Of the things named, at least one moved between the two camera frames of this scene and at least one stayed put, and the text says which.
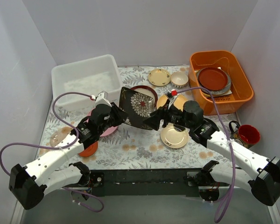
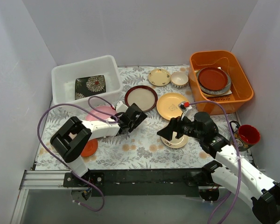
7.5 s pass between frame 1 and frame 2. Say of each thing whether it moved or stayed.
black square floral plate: moved
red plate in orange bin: stayed
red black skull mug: stayed
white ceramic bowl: stayed
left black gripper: moved
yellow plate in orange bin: stayed
